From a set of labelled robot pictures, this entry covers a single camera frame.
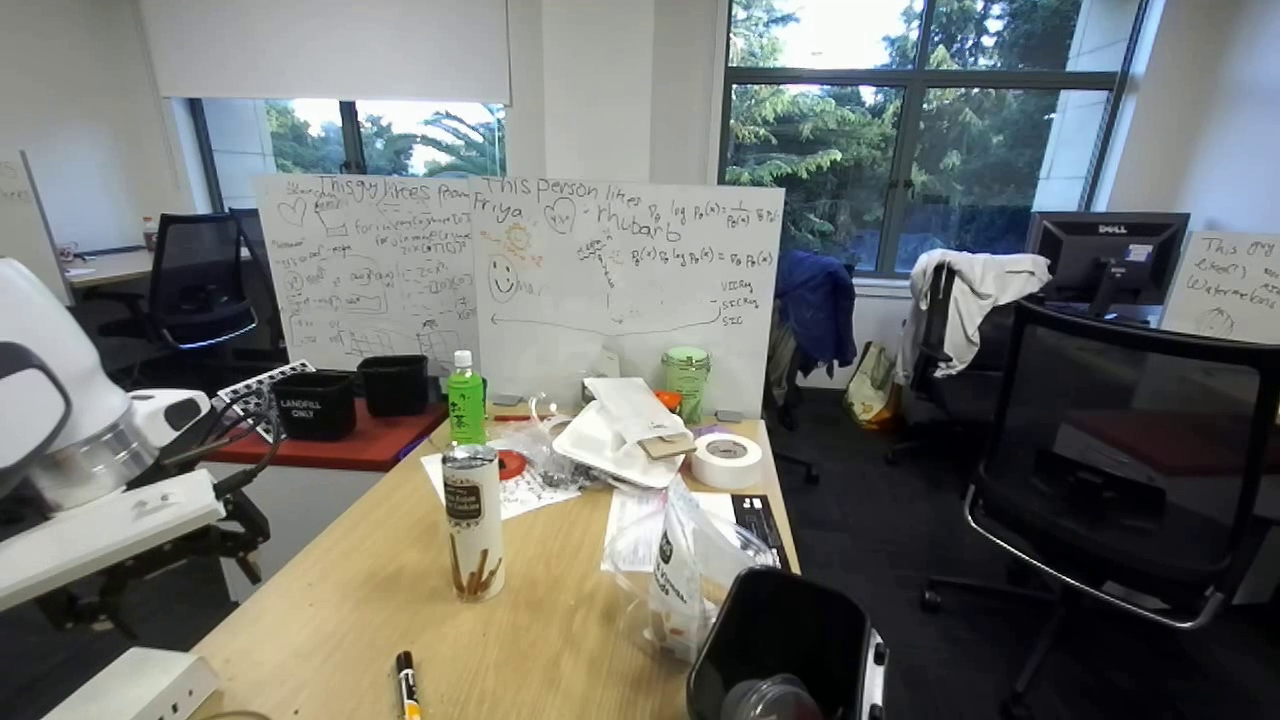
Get large black mesh office chair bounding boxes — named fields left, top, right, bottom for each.
left=918, top=297, right=1280, bottom=720

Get crumpled white paper bag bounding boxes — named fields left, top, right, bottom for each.
left=548, top=373, right=701, bottom=493

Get red cabinet top mat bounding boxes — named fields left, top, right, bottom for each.
left=212, top=398, right=453, bottom=475

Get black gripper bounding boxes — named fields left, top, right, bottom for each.
left=128, top=387, right=289, bottom=574

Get black computer monitor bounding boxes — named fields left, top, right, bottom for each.
left=1023, top=208, right=1197, bottom=331

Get white cabinet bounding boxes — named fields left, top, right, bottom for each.
left=225, top=456, right=394, bottom=604

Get orange and black marker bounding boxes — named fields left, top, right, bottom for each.
left=390, top=648, right=429, bottom=720

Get green lidded jar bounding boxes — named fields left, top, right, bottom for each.
left=656, top=344, right=718, bottom=427

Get blue jacket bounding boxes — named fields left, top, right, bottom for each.
left=771, top=244, right=859, bottom=382

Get black chair under jacket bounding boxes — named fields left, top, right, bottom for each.
left=912, top=259, right=1015, bottom=406

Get small black mesh office chair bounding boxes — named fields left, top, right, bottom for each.
left=143, top=208, right=264, bottom=355

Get white roller blind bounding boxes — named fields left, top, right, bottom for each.
left=136, top=0, right=516, bottom=109

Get green plastic bottle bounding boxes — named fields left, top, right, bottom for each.
left=445, top=347, right=496, bottom=447

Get yellow green bag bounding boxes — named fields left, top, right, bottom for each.
left=840, top=338, right=906, bottom=432

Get clear plastic packet bag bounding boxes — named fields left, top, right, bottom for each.
left=604, top=475, right=754, bottom=672

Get tall can with brown sticks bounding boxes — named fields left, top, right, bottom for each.
left=442, top=439, right=510, bottom=604

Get black waste bin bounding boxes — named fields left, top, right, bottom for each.
left=686, top=564, right=891, bottom=720

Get small whiteboard with writing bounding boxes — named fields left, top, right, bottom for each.
left=1166, top=228, right=1280, bottom=347

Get white tape roll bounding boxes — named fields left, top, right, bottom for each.
left=686, top=427, right=768, bottom=496

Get white jacket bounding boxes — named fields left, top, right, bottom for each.
left=908, top=244, right=1057, bottom=385

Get white rectangular box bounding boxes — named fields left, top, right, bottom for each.
left=39, top=646, right=225, bottom=720

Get whiteboard panel with writing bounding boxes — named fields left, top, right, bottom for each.
left=473, top=178, right=790, bottom=421
left=251, top=173, right=485, bottom=378

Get white paper sheets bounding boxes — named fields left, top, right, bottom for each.
left=419, top=421, right=591, bottom=526

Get white desk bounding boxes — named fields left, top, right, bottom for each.
left=58, top=242, right=162, bottom=292

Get black square container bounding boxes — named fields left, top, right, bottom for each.
left=358, top=353, right=442, bottom=421
left=273, top=368, right=363, bottom=443

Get small brown wooden block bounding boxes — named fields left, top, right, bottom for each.
left=635, top=427, right=701, bottom=466

